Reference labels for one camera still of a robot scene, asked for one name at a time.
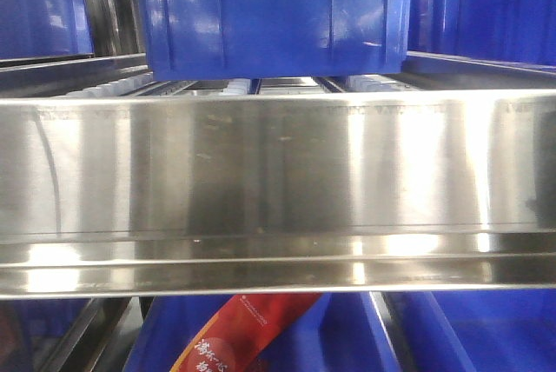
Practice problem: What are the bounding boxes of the dark blue bin centre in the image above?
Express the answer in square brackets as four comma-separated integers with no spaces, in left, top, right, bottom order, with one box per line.
[141,0,410,81]

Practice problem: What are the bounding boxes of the dark blue bin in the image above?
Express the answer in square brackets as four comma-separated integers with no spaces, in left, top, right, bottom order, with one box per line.
[141,0,410,81]
[408,0,555,66]
[389,289,555,371]
[1,0,93,60]
[123,292,401,371]

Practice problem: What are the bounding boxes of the dark blue bin lower middle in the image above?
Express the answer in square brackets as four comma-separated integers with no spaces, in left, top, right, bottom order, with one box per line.
[123,292,401,371]

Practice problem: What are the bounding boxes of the dark blue bin lower right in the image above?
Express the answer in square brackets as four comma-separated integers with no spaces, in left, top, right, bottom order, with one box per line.
[389,289,555,371]

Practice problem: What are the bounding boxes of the dark blue bin upper right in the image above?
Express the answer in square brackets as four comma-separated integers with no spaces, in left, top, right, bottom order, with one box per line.
[408,0,555,66]

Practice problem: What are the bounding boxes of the dark blue bin upper left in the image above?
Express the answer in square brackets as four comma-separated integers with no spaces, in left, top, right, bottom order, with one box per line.
[1,0,93,60]

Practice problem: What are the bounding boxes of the red snack bag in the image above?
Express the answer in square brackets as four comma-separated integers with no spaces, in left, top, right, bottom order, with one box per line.
[170,293,321,371]

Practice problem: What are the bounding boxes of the stainless steel shelf rail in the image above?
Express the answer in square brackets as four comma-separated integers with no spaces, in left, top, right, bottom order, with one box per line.
[1,90,555,299]

